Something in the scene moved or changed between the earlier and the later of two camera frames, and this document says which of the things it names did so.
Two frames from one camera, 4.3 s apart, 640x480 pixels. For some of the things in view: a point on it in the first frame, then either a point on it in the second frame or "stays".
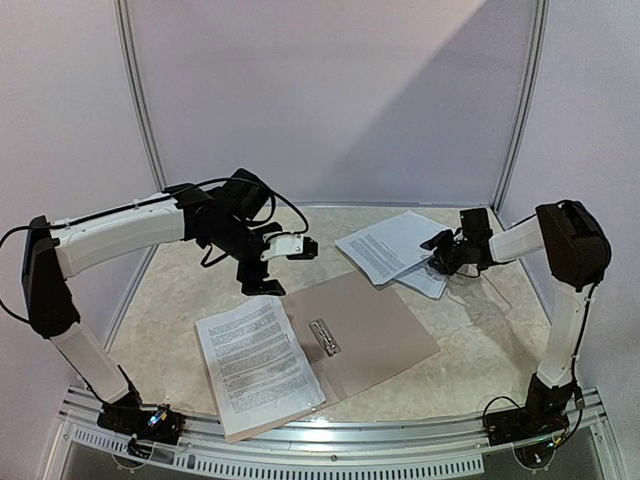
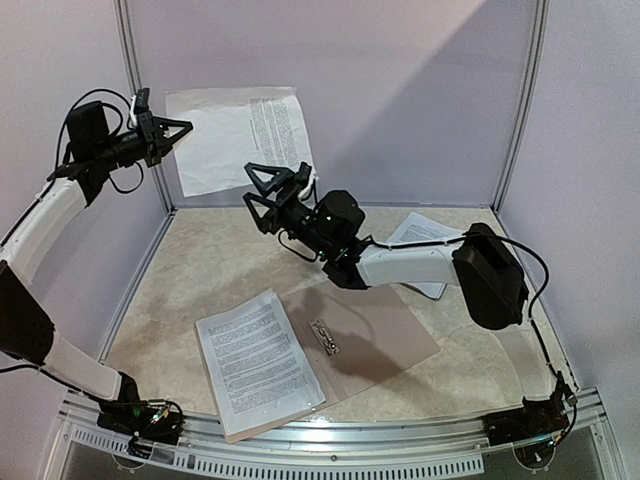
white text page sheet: [258, 368] stays
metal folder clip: [325, 337] stays
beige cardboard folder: [354, 331] stays
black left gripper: [248, 275] to [157, 144]
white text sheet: [385, 249] to [233, 128]
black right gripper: [447, 248] to [280, 198]
